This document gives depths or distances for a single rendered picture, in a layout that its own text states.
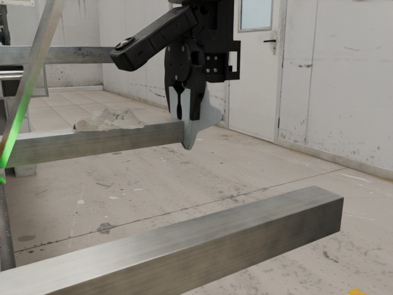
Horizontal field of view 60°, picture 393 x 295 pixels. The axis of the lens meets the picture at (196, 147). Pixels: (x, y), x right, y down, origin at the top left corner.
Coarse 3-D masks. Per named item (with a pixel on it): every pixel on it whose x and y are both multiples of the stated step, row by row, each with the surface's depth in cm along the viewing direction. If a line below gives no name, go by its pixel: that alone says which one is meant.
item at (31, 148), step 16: (112, 128) 42; (144, 128) 44; (160, 128) 45; (176, 128) 46; (16, 144) 36; (32, 144) 37; (48, 144) 38; (64, 144) 39; (80, 144) 40; (96, 144) 41; (112, 144) 42; (128, 144) 43; (144, 144) 44; (160, 144) 45; (16, 160) 37; (32, 160) 38; (48, 160) 38
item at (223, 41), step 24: (168, 0) 44; (192, 0) 43; (216, 0) 44; (216, 24) 45; (168, 48) 47; (192, 48) 42; (216, 48) 44; (240, 48) 46; (168, 72) 48; (216, 72) 46
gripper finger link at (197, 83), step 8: (192, 64) 43; (192, 72) 43; (200, 72) 43; (192, 80) 43; (200, 80) 43; (192, 88) 43; (200, 88) 43; (192, 96) 44; (200, 96) 44; (192, 104) 44; (200, 104) 45; (192, 112) 44; (192, 120) 45
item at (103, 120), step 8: (96, 112) 42; (104, 112) 42; (112, 112) 44; (120, 112) 45; (128, 112) 42; (80, 120) 40; (88, 120) 41; (96, 120) 41; (104, 120) 42; (112, 120) 42; (120, 120) 41; (128, 120) 42; (136, 120) 42; (80, 128) 39; (88, 128) 39; (96, 128) 39; (104, 128) 39; (120, 128) 41; (128, 128) 41
